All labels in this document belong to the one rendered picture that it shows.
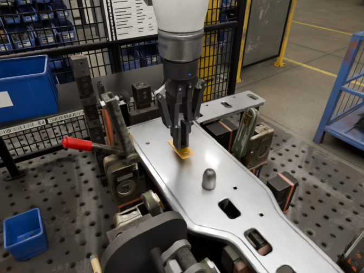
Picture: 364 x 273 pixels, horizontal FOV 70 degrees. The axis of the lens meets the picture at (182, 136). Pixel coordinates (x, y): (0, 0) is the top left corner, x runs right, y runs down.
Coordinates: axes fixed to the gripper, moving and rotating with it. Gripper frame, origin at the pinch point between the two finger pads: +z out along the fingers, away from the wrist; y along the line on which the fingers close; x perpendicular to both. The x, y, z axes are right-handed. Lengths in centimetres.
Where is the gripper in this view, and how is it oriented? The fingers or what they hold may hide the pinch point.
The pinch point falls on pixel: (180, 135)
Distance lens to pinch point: 66.5
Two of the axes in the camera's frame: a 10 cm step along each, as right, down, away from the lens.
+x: 5.0, 5.2, -7.0
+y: -8.7, 2.9, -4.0
